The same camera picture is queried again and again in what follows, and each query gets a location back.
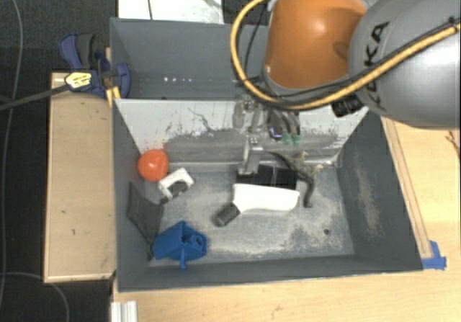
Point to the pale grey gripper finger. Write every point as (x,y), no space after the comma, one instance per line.
(252,160)

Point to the black flat block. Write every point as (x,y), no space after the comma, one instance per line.
(277,176)

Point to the white bottle with black cap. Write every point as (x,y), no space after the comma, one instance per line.
(266,200)

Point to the grey metal bin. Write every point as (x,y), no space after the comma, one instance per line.
(273,241)

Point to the orange ball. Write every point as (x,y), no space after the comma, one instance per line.
(153,165)

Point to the blue plastic spray nozzle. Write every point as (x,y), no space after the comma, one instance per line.
(173,243)

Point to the pale wood board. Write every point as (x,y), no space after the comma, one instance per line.
(79,187)

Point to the white plastic bracket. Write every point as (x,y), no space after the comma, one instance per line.
(176,178)

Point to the black cylinder on white bracket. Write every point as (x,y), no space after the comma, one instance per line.
(346,106)

